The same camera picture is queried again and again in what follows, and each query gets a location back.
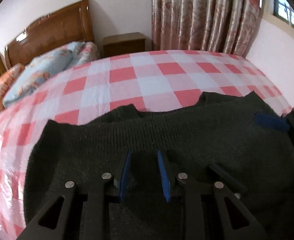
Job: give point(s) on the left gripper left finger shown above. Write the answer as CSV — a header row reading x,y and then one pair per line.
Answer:
x,y
81,211

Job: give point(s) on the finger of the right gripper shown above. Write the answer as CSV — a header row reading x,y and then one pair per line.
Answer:
x,y
270,121

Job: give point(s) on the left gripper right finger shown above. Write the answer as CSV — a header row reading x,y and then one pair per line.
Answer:
x,y
210,211

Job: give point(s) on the black striped knit sweater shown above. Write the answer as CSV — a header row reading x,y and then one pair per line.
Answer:
x,y
215,139

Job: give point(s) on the window with metal grille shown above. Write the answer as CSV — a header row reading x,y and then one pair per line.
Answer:
x,y
284,11

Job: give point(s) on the pink checkered bed sheet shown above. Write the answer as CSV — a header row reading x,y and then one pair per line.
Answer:
x,y
154,81

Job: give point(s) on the pink floral curtain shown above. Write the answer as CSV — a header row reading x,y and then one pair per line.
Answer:
x,y
222,26

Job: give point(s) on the blue floral pillow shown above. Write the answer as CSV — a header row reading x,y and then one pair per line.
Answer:
x,y
41,69

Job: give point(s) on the pink floral quilt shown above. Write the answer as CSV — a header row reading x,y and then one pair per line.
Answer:
x,y
88,52

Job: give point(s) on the wooden nightstand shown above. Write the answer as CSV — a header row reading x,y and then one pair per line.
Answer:
x,y
123,44

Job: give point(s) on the dark wooden headboard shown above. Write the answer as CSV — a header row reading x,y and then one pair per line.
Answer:
x,y
68,24

